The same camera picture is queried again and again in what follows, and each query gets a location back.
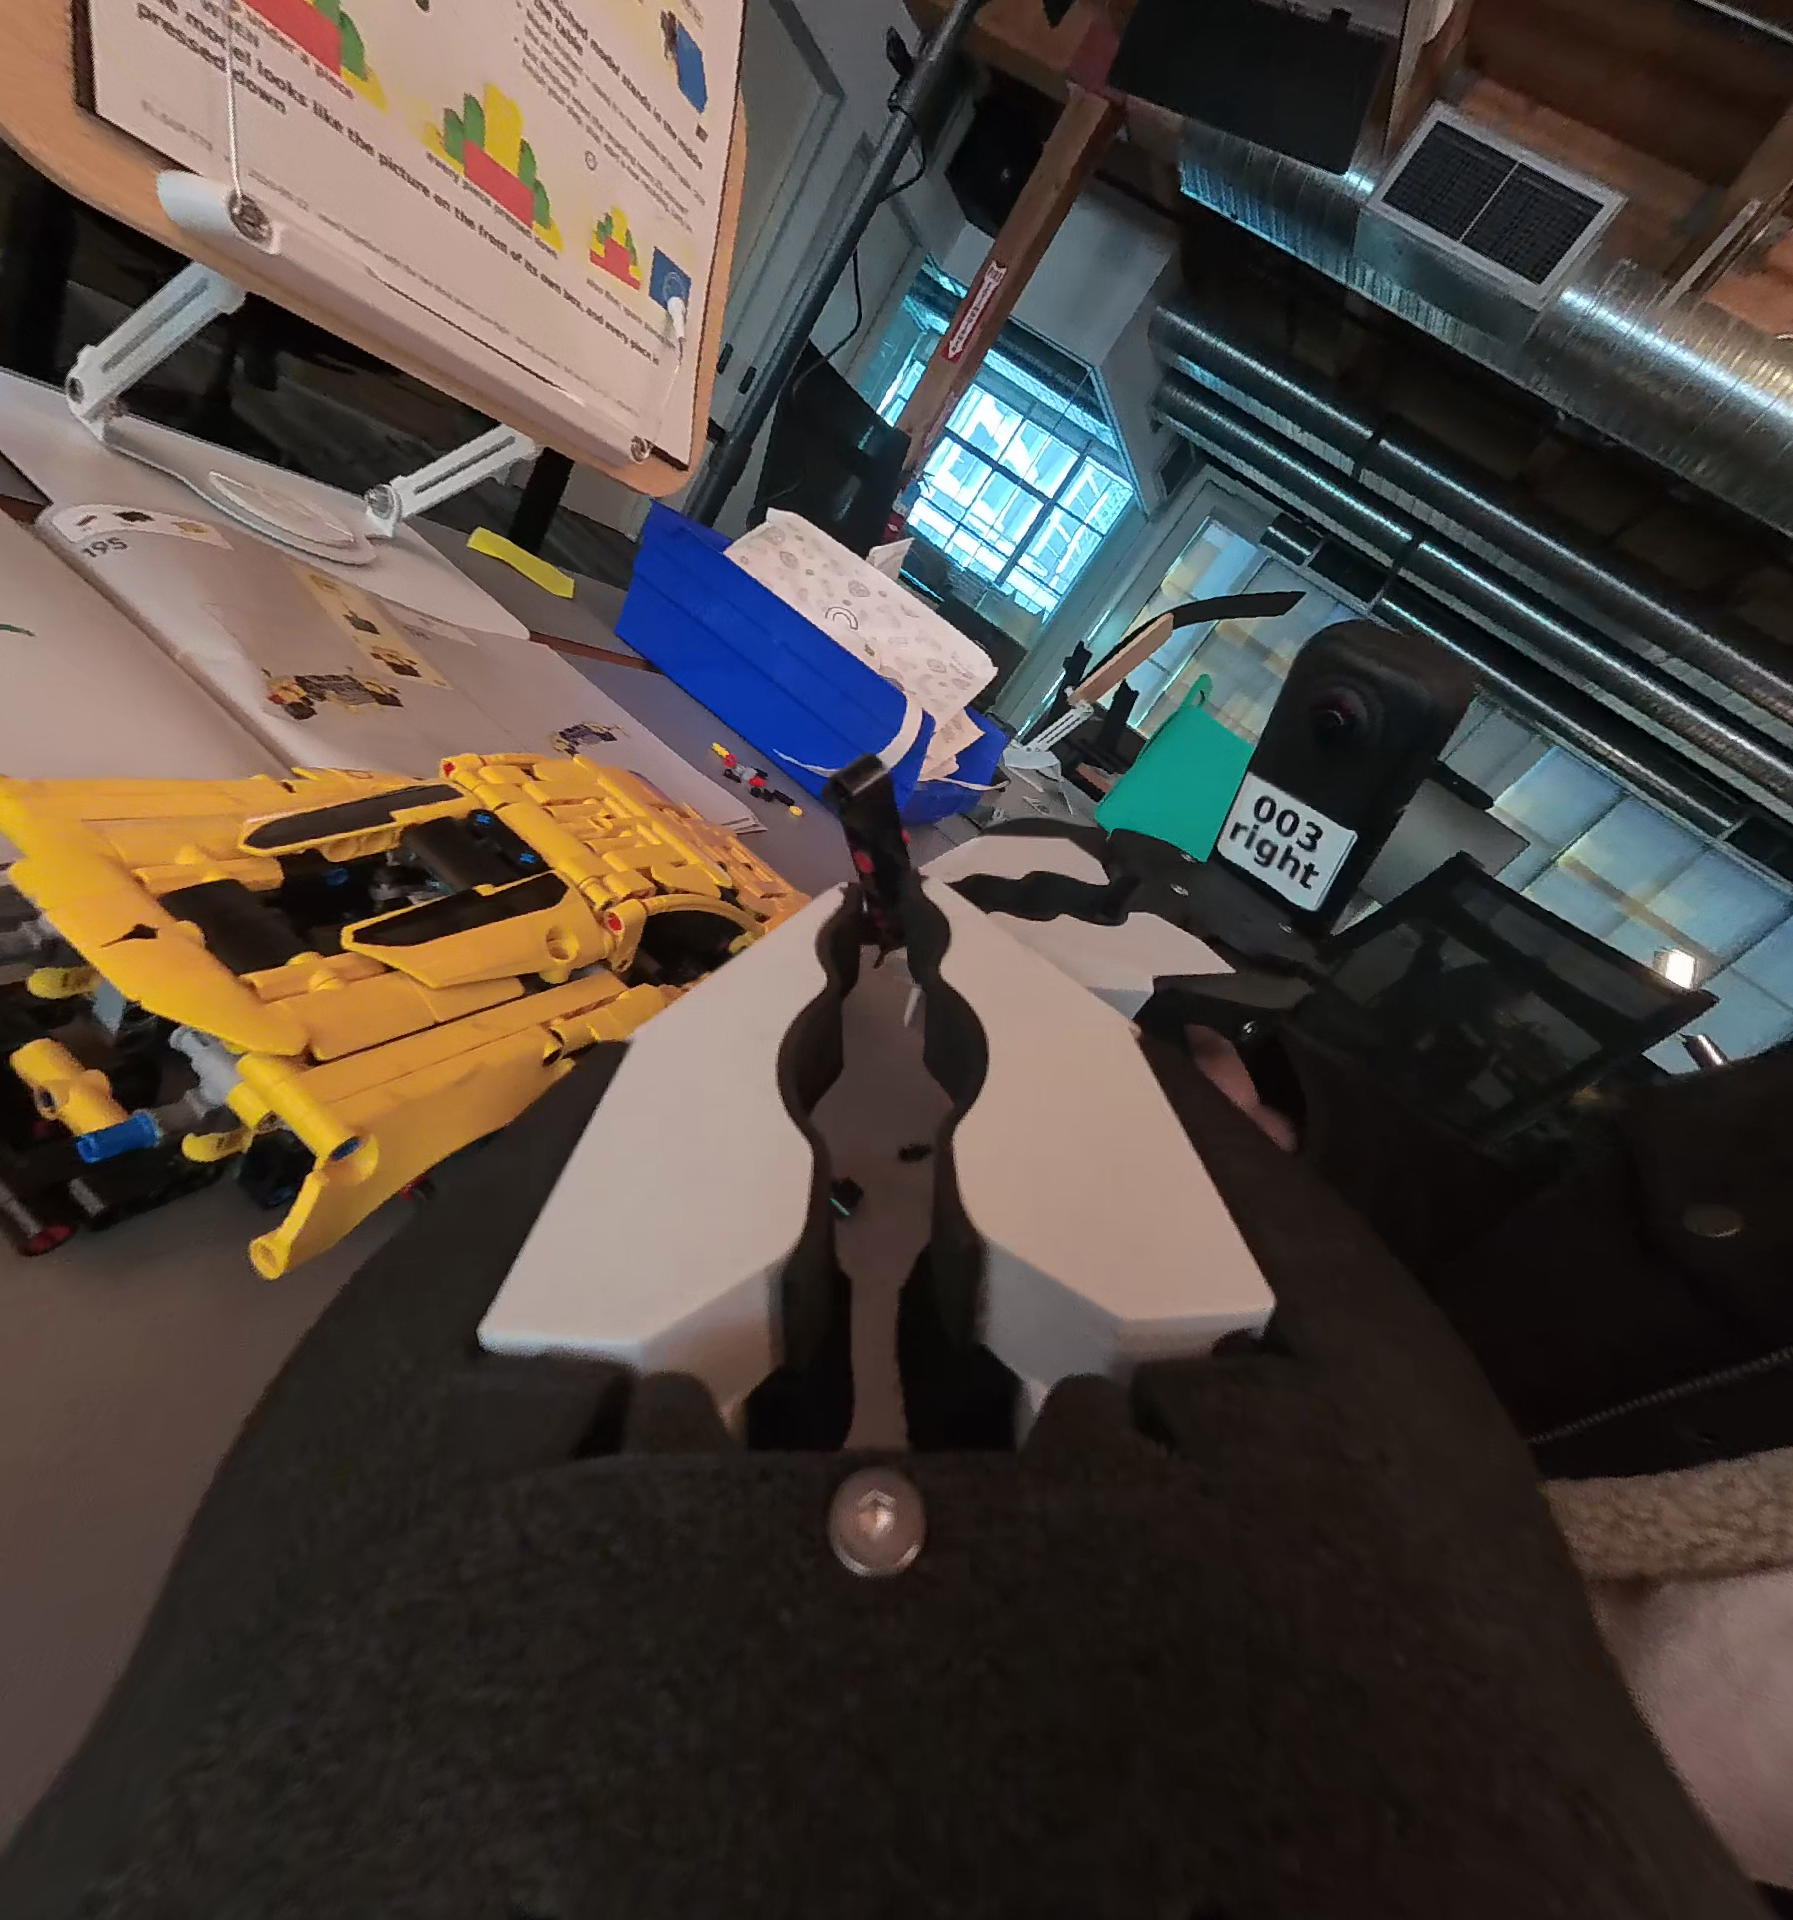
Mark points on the black brick beam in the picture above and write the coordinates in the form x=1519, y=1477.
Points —
x=874, y=856

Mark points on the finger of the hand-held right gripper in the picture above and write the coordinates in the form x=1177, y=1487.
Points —
x=1031, y=853
x=1153, y=962

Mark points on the paned window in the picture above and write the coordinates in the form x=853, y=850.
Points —
x=1016, y=496

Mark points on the open instruction booklet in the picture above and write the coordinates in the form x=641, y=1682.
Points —
x=177, y=646

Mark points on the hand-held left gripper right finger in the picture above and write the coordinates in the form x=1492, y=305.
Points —
x=1091, y=1186

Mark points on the scattered coloured brick pieces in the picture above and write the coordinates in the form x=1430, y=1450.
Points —
x=760, y=781

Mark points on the yellow toy brick car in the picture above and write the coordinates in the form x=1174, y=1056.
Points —
x=388, y=976

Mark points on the ceiling vent grille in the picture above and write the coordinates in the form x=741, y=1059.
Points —
x=1496, y=203

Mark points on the black mesh chair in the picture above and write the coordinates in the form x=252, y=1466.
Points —
x=1525, y=990

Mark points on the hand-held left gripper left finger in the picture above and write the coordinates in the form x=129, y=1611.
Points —
x=658, y=1199

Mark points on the yellow tape strip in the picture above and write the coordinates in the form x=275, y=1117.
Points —
x=522, y=565

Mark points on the person's fleece-lined jacket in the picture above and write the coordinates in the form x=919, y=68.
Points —
x=1735, y=1352

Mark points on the blue plastic bin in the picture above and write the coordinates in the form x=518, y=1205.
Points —
x=716, y=631

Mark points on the teal bag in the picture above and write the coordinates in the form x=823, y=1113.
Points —
x=1182, y=781

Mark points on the printed instruction sheet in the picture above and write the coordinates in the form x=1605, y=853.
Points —
x=432, y=196

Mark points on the wooden post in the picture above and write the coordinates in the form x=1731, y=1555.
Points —
x=1016, y=271

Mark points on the silver ventilation duct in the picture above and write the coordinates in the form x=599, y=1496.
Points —
x=1707, y=375

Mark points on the patterned paper bag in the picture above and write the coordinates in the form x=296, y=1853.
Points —
x=850, y=602

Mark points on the black monitor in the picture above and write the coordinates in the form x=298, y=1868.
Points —
x=831, y=467

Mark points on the grey desk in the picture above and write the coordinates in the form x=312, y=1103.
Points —
x=87, y=1426

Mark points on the black pole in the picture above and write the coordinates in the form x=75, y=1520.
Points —
x=837, y=257

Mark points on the ribbed metal pipes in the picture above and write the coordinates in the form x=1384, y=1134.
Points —
x=1436, y=510

